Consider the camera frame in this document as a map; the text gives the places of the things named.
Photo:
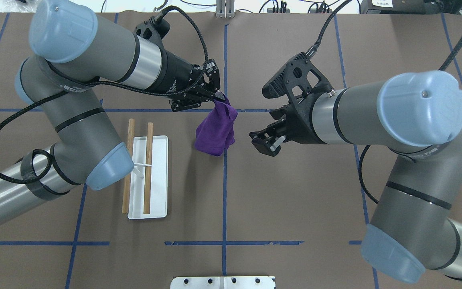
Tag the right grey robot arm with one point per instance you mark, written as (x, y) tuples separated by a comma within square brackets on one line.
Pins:
[(418, 116)]

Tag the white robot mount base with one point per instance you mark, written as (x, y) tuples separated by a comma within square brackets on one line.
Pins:
[(224, 282)]

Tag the black cable hub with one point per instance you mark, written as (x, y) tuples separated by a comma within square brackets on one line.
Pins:
[(278, 7), (320, 7)]

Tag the grey aluminium post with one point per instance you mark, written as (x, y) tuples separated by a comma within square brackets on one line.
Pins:
[(225, 9)]

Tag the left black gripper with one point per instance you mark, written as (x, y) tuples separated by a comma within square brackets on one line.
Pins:
[(177, 71)]

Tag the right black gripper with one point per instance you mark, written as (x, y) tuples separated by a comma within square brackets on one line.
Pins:
[(300, 128)]

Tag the outer wooden rack rod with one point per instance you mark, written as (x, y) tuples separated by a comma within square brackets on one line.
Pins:
[(127, 180)]

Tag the purple microfibre towel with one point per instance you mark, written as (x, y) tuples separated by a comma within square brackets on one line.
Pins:
[(215, 134)]

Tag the black device with label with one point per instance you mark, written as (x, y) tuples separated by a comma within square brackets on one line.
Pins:
[(418, 7)]

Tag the wooden rack rod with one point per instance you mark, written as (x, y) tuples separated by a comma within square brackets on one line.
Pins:
[(148, 168), (127, 180)]

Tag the white towel rack tray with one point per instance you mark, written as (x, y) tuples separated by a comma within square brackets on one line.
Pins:
[(159, 181)]

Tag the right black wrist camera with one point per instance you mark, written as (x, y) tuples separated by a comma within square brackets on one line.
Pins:
[(300, 72)]

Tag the inner wooden rack rod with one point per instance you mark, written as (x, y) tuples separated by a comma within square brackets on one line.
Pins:
[(148, 168)]

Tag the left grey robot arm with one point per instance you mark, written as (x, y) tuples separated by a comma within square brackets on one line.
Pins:
[(74, 50)]

